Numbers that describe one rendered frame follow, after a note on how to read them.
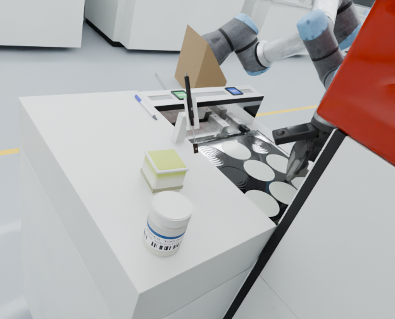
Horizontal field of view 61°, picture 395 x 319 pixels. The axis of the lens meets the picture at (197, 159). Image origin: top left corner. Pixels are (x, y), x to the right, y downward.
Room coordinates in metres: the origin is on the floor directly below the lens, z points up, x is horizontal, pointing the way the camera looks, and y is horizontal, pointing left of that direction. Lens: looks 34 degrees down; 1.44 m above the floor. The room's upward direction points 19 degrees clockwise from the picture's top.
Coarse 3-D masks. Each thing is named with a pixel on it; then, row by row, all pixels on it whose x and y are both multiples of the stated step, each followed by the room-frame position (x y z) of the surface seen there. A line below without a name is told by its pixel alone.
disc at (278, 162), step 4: (268, 156) 0.97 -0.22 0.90; (272, 156) 0.98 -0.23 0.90; (276, 156) 0.99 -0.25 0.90; (280, 156) 1.00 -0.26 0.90; (268, 160) 0.95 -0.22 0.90; (272, 160) 0.95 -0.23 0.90; (276, 160) 0.96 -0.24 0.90; (280, 160) 0.97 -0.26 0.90; (284, 160) 0.98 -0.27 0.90; (272, 164) 0.93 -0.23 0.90; (276, 164) 0.94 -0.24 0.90; (280, 164) 0.95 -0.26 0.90; (284, 164) 0.96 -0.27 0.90; (276, 168) 0.91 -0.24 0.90; (280, 168) 0.92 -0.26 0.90; (284, 168) 0.93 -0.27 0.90; (284, 172) 0.91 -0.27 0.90
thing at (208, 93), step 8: (200, 88) 1.18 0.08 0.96; (208, 88) 1.21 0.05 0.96; (216, 88) 1.24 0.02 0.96; (224, 88) 1.26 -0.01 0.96; (240, 88) 1.32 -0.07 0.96; (248, 88) 1.35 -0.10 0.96; (144, 96) 0.97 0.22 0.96; (152, 96) 0.99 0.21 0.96; (160, 96) 1.01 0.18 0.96; (168, 96) 1.03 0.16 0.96; (192, 96) 1.10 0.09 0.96; (200, 96) 1.12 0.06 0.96; (208, 96) 1.14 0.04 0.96; (216, 96) 1.16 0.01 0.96; (224, 96) 1.18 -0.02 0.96; (232, 96) 1.21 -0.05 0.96; (240, 96) 1.24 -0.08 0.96; (248, 96) 1.27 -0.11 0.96; (256, 96) 1.30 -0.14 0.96; (152, 104) 0.93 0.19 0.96; (160, 104) 0.95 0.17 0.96; (168, 104) 0.97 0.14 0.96
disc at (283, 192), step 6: (270, 186) 0.81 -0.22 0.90; (276, 186) 0.82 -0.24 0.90; (282, 186) 0.83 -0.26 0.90; (288, 186) 0.84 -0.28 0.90; (276, 192) 0.79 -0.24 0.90; (282, 192) 0.80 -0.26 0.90; (288, 192) 0.81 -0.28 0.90; (294, 192) 0.82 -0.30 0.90; (276, 198) 0.76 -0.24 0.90; (282, 198) 0.77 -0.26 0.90; (288, 198) 0.78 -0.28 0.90
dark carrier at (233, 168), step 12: (204, 144) 0.91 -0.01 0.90; (216, 144) 0.93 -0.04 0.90; (252, 144) 1.01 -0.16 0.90; (264, 144) 1.04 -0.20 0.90; (216, 156) 0.86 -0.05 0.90; (228, 156) 0.89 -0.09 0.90; (252, 156) 0.93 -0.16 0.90; (264, 156) 0.96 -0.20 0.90; (228, 168) 0.82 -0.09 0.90; (240, 168) 0.84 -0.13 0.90; (240, 180) 0.78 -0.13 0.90; (252, 180) 0.80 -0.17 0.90; (276, 180) 0.84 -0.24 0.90; (288, 204) 0.75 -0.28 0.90; (276, 216) 0.68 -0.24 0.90
